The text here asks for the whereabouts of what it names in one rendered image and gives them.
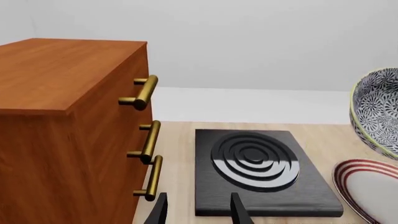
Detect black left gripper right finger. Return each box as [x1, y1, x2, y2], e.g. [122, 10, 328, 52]
[229, 192, 255, 224]

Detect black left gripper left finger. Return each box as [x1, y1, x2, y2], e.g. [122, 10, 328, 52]
[143, 192, 169, 224]

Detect flat black stove plate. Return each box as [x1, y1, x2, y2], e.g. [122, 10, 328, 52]
[195, 129, 344, 218]

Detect white plate with red rings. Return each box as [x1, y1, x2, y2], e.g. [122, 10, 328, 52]
[331, 159, 398, 224]

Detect black white patterned bowl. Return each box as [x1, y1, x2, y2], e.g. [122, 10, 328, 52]
[349, 67, 398, 161]

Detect wooden cabinet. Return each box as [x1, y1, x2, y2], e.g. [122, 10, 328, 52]
[0, 37, 154, 224]

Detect brass drawer handle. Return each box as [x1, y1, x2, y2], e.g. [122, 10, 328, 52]
[132, 155, 164, 202]
[118, 75, 159, 111]
[126, 119, 162, 164]

